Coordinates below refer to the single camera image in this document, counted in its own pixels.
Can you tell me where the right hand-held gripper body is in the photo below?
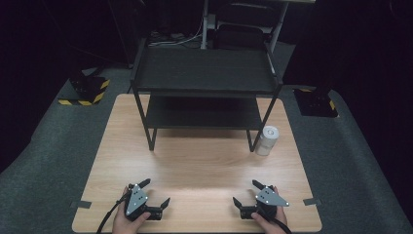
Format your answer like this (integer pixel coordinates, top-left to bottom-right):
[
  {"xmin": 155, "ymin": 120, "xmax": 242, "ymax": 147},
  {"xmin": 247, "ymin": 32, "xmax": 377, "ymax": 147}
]
[{"xmin": 239, "ymin": 185, "xmax": 290, "ymax": 222}]

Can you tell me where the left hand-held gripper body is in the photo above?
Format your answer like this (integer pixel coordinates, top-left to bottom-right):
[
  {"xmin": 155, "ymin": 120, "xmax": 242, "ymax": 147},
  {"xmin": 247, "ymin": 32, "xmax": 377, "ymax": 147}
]
[{"xmin": 124, "ymin": 182, "xmax": 164, "ymax": 222}]

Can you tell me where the person's right hand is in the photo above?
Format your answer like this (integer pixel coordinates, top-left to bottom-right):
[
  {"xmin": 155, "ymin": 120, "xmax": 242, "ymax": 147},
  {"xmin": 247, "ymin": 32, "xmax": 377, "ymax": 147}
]
[{"xmin": 251, "ymin": 185, "xmax": 289, "ymax": 234}]

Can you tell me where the person's left hand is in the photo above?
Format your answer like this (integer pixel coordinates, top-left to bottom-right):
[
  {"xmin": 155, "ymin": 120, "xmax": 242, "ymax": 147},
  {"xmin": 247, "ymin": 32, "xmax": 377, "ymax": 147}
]
[{"xmin": 111, "ymin": 185, "xmax": 152, "ymax": 234}]

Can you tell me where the grey tape strip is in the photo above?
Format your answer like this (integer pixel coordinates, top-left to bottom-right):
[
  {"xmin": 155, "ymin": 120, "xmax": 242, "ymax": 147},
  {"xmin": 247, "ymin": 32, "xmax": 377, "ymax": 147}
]
[
  {"xmin": 302, "ymin": 197, "xmax": 322, "ymax": 207},
  {"xmin": 69, "ymin": 200, "xmax": 94, "ymax": 210}
]

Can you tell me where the white cylindrical container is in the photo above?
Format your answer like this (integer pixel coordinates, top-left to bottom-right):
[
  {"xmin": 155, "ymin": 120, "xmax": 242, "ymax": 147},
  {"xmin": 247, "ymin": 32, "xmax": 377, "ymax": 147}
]
[{"xmin": 254, "ymin": 125, "xmax": 281, "ymax": 157}]

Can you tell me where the black yellow striped stand base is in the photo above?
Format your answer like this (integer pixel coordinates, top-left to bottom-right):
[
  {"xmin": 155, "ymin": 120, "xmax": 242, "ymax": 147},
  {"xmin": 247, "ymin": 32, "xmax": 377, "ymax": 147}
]
[
  {"xmin": 57, "ymin": 75, "xmax": 111, "ymax": 107},
  {"xmin": 292, "ymin": 87, "xmax": 339, "ymax": 119}
]

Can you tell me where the black two-tier shelf rack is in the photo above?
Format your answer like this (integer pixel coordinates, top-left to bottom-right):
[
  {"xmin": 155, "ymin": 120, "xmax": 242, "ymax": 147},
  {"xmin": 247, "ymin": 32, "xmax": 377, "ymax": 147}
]
[{"xmin": 130, "ymin": 37, "xmax": 284, "ymax": 153}]

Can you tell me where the black chair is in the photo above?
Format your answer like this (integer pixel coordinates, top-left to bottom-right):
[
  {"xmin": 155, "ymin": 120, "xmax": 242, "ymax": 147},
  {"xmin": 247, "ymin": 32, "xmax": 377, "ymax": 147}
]
[{"xmin": 213, "ymin": 1, "xmax": 277, "ymax": 52}]

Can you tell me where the black cable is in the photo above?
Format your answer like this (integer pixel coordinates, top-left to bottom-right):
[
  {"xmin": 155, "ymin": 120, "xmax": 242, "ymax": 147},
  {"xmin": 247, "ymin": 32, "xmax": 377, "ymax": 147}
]
[
  {"xmin": 271, "ymin": 216, "xmax": 293, "ymax": 234},
  {"xmin": 95, "ymin": 191, "xmax": 131, "ymax": 234}
]

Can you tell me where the white cables bundle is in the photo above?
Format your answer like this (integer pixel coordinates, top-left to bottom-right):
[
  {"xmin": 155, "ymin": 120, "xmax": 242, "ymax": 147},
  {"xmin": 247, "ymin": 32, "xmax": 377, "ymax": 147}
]
[{"xmin": 148, "ymin": 18, "xmax": 205, "ymax": 47}]

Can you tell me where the white metal frame desk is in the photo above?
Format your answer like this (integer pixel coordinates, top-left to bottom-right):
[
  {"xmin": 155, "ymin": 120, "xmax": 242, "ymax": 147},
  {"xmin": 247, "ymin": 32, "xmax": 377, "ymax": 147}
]
[{"xmin": 200, "ymin": 0, "xmax": 317, "ymax": 55}]

